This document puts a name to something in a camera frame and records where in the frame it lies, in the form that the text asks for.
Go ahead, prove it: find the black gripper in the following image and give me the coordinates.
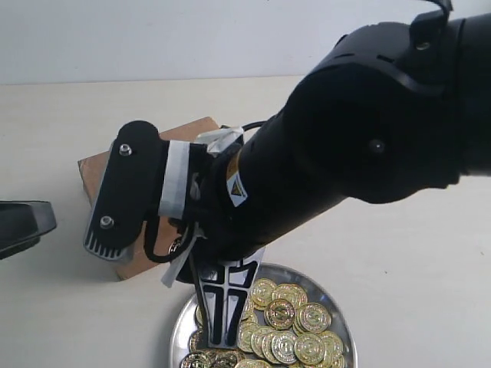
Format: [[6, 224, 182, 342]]
[[189, 115, 344, 350]]

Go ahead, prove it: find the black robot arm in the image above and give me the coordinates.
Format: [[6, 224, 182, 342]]
[[177, 1, 490, 284]]

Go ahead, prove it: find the brown cardboard box with slot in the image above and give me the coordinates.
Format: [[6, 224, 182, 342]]
[[77, 116, 223, 283]]

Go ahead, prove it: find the black object at left edge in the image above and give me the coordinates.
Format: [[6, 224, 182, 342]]
[[1, 201, 57, 259]]

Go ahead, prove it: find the black camera cable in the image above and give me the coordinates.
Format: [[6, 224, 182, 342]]
[[142, 214, 193, 264]]

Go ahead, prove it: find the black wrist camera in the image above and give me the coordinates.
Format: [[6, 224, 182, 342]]
[[84, 120, 168, 261]]

